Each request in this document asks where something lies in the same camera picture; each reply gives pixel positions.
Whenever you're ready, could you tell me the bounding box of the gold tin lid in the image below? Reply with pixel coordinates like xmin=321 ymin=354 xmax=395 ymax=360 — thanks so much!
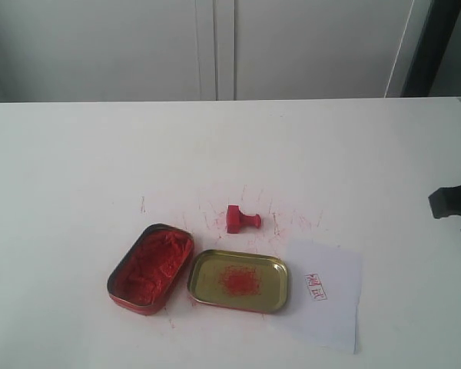
xmin=187 ymin=249 xmax=289 ymax=314

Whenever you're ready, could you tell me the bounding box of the red ink tin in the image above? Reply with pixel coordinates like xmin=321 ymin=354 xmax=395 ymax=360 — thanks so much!
xmin=107 ymin=223 xmax=195 ymax=316

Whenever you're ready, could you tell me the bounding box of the red stamp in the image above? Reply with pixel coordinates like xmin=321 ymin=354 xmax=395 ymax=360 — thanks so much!
xmin=226 ymin=205 xmax=262 ymax=234

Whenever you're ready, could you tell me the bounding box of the white cabinet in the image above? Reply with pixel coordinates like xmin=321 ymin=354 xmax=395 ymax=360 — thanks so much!
xmin=0 ymin=1 xmax=416 ymax=102

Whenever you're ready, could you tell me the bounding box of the dark vertical post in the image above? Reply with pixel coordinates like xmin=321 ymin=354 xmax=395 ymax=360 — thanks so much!
xmin=401 ymin=0 xmax=461 ymax=98

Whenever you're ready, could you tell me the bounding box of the white paper sheet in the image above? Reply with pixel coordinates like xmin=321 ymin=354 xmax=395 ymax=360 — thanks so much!
xmin=271 ymin=240 xmax=362 ymax=354

